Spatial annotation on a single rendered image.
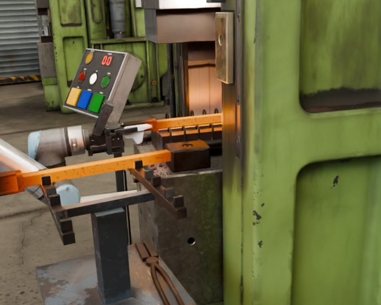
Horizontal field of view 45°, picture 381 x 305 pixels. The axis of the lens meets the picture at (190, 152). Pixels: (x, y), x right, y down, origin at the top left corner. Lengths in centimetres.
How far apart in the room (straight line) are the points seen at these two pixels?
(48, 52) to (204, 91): 501
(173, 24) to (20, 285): 174
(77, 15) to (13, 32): 317
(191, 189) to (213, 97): 49
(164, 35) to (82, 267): 68
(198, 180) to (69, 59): 519
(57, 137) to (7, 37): 800
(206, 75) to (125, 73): 35
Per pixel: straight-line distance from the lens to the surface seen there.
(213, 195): 138
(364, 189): 134
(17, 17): 942
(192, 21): 140
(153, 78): 653
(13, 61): 943
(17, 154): 132
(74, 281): 117
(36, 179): 106
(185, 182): 134
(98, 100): 189
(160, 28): 138
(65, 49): 640
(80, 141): 144
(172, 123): 150
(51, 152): 145
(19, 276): 276
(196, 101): 171
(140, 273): 116
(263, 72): 105
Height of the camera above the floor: 138
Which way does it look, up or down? 18 degrees down
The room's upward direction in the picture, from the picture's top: 2 degrees counter-clockwise
